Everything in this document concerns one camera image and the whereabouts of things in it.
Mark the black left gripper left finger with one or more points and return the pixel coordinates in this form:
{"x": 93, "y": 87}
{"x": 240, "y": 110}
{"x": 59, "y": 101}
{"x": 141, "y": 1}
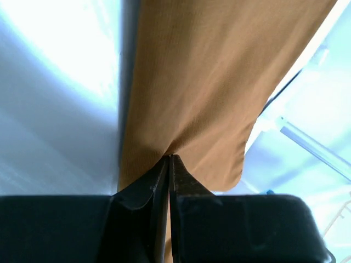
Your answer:
{"x": 128, "y": 226}

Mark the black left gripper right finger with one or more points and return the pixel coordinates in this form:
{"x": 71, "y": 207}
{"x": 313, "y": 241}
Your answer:
{"x": 246, "y": 228}

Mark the white metal clothes rack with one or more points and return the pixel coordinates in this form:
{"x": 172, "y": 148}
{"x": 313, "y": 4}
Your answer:
{"x": 318, "y": 150}

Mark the brown trousers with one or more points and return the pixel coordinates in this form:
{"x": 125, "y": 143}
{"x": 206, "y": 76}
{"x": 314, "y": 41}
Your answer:
{"x": 203, "y": 72}

